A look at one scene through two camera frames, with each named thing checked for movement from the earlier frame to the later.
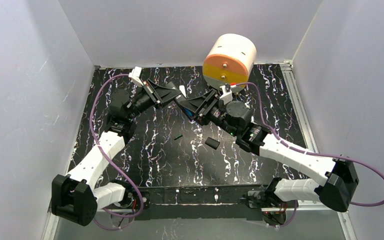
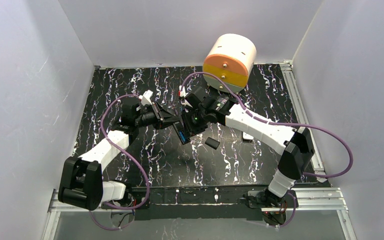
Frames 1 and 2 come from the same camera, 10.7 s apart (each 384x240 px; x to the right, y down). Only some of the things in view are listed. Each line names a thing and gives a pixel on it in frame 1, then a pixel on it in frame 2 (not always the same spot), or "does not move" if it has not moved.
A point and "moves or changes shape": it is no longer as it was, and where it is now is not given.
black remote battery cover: x=212 y=143 does not move
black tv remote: x=190 y=114 → x=181 y=132
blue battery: x=189 y=112 moves or changes shape
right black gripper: x=210 y=106 → x=184 y=126
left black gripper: x=153 y=94 → x=158 y=116
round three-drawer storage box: x=229 y=60 does not move
